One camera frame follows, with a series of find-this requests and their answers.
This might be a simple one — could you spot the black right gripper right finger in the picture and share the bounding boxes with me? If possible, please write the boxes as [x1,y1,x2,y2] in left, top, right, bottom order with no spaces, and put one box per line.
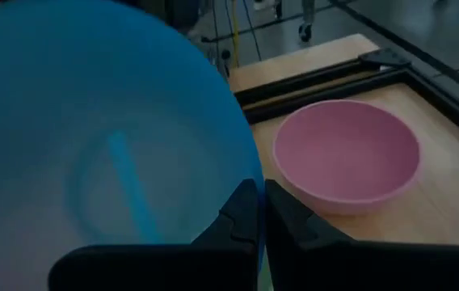
[263,179,355,291]

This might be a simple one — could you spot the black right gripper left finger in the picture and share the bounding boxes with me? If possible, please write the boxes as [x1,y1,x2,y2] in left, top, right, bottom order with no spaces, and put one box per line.
[191,178,260,254]

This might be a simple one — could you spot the pink bowl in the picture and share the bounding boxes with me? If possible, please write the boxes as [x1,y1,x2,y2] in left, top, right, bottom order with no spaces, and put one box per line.
[272,99,421,215]

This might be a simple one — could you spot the blue bowl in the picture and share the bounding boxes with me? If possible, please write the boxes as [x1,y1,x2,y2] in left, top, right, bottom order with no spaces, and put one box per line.
[0,0,265,291]

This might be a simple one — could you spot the black caster wheel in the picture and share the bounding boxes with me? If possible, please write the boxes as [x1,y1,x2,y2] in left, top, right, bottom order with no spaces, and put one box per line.
[297,22,314,44]

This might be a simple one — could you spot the black floor tape line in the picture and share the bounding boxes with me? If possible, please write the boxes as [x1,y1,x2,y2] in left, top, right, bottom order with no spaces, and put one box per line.
[328,0,459,96]

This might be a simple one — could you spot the black aluminium table frame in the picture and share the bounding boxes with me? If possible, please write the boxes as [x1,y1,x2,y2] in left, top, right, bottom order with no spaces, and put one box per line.
[233,48,459,149]

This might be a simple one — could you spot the yellow cable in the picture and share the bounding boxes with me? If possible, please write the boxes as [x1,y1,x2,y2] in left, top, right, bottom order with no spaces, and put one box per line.
[229,0,242,68]

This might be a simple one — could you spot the black cable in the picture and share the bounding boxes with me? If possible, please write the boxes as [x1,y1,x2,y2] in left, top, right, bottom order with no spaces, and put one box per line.
[242,0,263,62]

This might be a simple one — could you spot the black corner bracket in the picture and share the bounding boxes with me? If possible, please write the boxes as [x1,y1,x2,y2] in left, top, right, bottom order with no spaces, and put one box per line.
[358,47,412,69]

